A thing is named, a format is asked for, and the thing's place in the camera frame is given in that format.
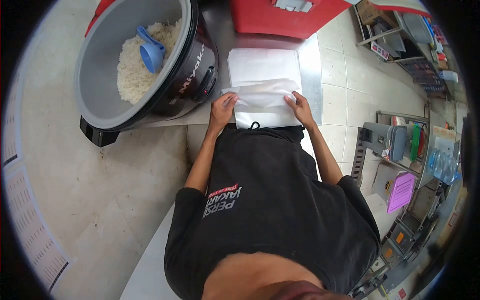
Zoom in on grey plastic container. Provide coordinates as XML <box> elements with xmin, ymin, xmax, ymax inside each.
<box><xmin>361</xmin><ymin>121</ymin><xmax>408</xmax><ymax>162</ymax></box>

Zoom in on white printed wall sheet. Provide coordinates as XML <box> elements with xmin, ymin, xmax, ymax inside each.
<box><xmin>1</xmin><ymin>164</ymin><xmax>73</xmax><ymax>294</ymax></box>

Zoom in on white wax paper sheet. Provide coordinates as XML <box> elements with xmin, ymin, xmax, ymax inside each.
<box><xmin>221</xmin><ymin>78</ymin><xmax>303</xmax><ymax>110</ymax></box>

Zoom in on clear water bottle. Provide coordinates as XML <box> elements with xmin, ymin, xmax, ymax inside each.
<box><xmin>427</xmin><ymin>148</ymin><xmax>461</xmax><ymax>185</ymax></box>

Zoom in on purple container lid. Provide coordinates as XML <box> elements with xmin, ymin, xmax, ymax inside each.
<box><xmin>386</xmin><ymin>172</ymin><xmax>417</xmax><ymax>214</ymax></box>

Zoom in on person's left hand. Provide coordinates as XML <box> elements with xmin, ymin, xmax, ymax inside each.
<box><xmin>209</xmin><ymin>92</ymin><xmax>240</xmax><ymax>130</ymax></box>

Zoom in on person's body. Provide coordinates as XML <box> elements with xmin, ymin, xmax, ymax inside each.
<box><xmin>164</xmin><ymin>122</ymin><xmax>382</xmax><ymax>300</ymax></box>

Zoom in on black rice cooker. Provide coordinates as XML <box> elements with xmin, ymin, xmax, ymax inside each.
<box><xmin>73</xmin><ymin>0</ymin><xmax>220</xmax><ymax>148</ymax></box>

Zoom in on red cooler box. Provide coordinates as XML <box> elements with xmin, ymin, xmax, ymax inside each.
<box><xmin>229</xmin><ymin>0</ymin><xmax>353</xmax><ymax>40</ymax></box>

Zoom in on person's right hand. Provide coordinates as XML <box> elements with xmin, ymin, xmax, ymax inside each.
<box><xmin>283</xmin><ymin>91</ymin><xmax>316</xmax><ymax>129</ymax></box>

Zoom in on blue plastic rice scoop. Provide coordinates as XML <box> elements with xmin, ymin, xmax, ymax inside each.
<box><xmin>136</xmin><ymin>25</ymin><xmax>167</xmax><ymax>74</ymax></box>

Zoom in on metal shelf with goods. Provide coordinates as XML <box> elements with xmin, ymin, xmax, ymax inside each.
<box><xmin>352</xmin><ymin>0</ymin><xmax>461</xmax><ymax>99</ymax></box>

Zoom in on cooked white rice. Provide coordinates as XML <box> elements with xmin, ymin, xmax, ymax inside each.
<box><xmin>116</xmin><ymin>19</ymin><xmax>183</xmax><ymax>106</ymax></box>

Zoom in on stack of white paper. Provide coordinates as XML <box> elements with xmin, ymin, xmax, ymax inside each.
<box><xmin>227</xmin><ymin>47</ymin><xmax>304</xmax><ymax>130</ymax></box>

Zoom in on metal rack with containers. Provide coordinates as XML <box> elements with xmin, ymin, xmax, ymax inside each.
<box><xmin>350</xmin><ymin>110</ymin><xmax>470</xmax><ymax>263</ymax></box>

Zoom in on person's left fingers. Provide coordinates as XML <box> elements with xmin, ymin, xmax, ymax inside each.
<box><xmin>213</xmin><ymin>92</ymin><xmax>235</xmax><ymax>106</ymax></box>

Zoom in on red plastic lid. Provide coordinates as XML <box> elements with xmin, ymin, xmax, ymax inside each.
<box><xmin>84</xmin><ymin>0</ymin><xmax>116</xmax><ymax>38</ymax></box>

